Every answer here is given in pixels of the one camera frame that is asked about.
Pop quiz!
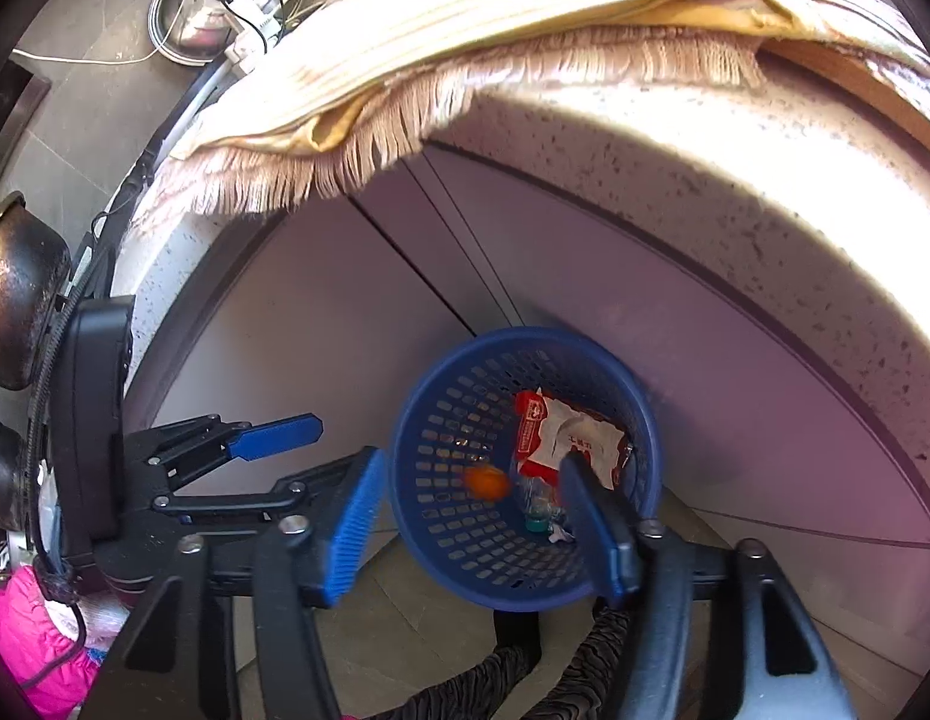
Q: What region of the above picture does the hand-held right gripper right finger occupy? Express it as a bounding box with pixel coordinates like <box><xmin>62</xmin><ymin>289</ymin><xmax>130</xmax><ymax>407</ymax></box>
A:
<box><xmin>559</xmin><ymin>452</ymin><xmax>856</xmax><ymax>720</ymax></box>

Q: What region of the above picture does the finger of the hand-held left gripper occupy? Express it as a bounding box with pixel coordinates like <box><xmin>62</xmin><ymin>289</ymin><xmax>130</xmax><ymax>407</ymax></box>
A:
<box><xmin>151</xmin><ymin>452</ymin><xmax>361</xmax><ymax>530</ymax></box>
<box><xmin>145</xmin><ymin>412</ymin><xmax>325</xmax><ymax>492</ymax></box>

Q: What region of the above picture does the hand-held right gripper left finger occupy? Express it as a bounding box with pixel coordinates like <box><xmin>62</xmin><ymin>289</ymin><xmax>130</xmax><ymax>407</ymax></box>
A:
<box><xmin>97</xmin><ymin>446</ymin><xmax>389</xmax><ymax>720</ymax></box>

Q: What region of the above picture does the clear bottle with green cap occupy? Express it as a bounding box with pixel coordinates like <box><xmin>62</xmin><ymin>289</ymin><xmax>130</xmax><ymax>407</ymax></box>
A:
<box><xmin>514</xmin><ymin>472</ymin><xmax>567</xmax><ymax>537</ymax></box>

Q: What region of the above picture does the blue plastic basket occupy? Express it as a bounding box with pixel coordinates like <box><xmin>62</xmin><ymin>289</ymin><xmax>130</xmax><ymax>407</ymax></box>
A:
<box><xmin>390</xmin><ymin>326</ymin><xmax>665</xmax><ymax>612</ymax></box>

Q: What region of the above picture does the red and white snack packet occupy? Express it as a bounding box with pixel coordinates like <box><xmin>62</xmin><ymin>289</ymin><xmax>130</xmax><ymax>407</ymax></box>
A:
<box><xmin>512</xmin><ymin>388</ymin><xmax>632</xmax><ymax>492</ymax></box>

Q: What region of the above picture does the small orange fruit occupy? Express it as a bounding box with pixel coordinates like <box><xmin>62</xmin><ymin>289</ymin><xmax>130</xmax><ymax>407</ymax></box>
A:
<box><xmin>465</xmin><ymin>465</ymin><xmax>509</xmax><ymax>502</ymax></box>

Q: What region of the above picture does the person's left forearm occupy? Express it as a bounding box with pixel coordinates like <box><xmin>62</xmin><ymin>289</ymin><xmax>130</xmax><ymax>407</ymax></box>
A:
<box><xmin>0</xmin><ymin>559</ymin><xmax>132</xmax><ymax>717</ymax></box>

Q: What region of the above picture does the white cabinet door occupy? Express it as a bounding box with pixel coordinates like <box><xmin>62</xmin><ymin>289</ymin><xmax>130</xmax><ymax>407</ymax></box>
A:
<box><xmin>124</xmin><ymin>195</ymin><xmax>473</xmax><ymax>466</ymax></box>
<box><xmin>409</xmin><ymin>142</ymin><xmax>930</xmax><ymax>548</ymax></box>

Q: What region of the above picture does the person's right leg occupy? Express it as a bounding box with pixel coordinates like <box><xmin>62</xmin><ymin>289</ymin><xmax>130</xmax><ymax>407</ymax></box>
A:
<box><xmin>540</xmin><ymin>604</ymin><xmax>635</xmax><ymax>720</ymax></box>

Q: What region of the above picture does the person's leg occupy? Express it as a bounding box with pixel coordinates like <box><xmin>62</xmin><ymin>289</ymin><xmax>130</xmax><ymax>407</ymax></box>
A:
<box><xmin>367</xmin><ymin>641</ymin><xmax>533</xmax><ymax>720</ymax></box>
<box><xmin>540</xmin><ymin>604</ymin><xmax>635</xmax><ymax>720</ymax></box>

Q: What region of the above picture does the black wok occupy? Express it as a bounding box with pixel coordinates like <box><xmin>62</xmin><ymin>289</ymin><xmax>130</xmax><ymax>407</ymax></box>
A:
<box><xmin>0</xmin><ymin>191</ymin><xmax>72</xmax><ymax>391</ymax></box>

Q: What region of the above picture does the person's left leg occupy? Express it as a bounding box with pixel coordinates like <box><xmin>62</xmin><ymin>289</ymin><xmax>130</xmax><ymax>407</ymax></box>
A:
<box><xmin>367</xmin><ymin>641</ymin><xmax>533</xmax><ymax>720</ymax></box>

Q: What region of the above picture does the plain yellow cloth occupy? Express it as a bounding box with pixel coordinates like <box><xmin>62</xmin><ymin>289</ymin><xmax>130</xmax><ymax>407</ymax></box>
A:
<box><xmin>304</xmin><ymin>0</ymin><xmax>818</xmax><ymax>155</ymax></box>

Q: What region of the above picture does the black round hot plate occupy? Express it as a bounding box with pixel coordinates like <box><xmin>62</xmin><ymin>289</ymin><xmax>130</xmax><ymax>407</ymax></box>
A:
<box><xmin>139</xmin><ymin>60</ymin><xmax>237</xmax><ymax>188</ymax></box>

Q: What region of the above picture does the white power adapter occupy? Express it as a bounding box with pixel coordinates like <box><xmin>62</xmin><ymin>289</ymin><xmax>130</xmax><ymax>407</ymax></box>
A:
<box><xmin>225</xmin><ymin>0</ymin><xmax>286</xmax><ymax>65</ymax></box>

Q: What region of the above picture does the stainless steel pot lid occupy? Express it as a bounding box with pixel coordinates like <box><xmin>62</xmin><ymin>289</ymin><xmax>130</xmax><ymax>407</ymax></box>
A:
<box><xmin>148</xmin><ymin>0</ymin><xmax>308</xmax><ymax>72</ymax></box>

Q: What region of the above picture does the pink fringed mat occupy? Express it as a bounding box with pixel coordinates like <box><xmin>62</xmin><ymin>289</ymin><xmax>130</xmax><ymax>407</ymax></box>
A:
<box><xmin>127</xmin><ymin>21</ymin><xmax>930</xmax><ymax>241</ymax></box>

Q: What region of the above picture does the yellow striped cloth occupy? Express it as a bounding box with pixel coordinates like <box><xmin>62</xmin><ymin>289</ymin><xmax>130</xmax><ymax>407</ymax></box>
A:
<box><xmin>169</xmin><ymin>0</ymin><xmax>930</xmax><ymax>162</ymax></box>

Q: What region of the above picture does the black cable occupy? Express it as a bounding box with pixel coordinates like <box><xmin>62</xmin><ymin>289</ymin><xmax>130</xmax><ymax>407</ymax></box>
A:
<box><xmin>19</xmin><ymin>574</ymin><xmax>87</xmax><ymax>691</ymax></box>

